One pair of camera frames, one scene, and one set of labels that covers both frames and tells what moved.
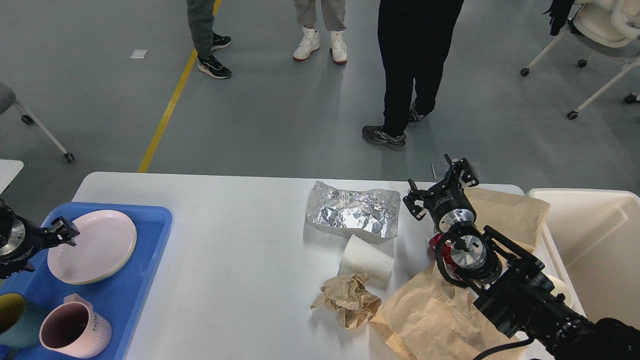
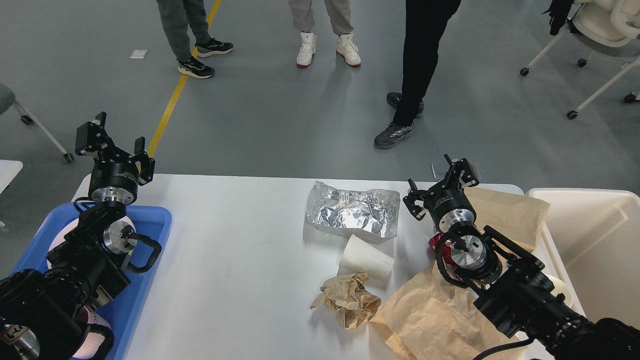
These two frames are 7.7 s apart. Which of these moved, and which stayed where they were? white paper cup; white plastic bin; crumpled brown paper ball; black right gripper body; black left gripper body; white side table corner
Moved: black left gripper body
Stayed: white paper cup; white side table corner; black right gripper body; crumpled brown paper ball; white plastic bin
